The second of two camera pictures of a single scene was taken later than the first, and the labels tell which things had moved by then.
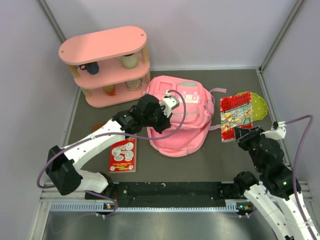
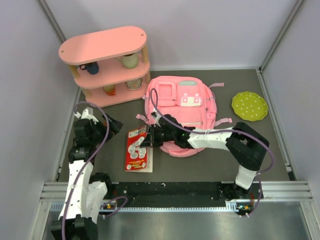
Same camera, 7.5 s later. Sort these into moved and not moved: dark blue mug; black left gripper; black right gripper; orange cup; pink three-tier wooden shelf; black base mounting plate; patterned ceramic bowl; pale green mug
Moved: black right gripper; black left gripper
Not moved: pale green mug; black base mounting plate; dark blue mug; patterned ceramic bowl; orange cup; pink three-tier wooden shelf
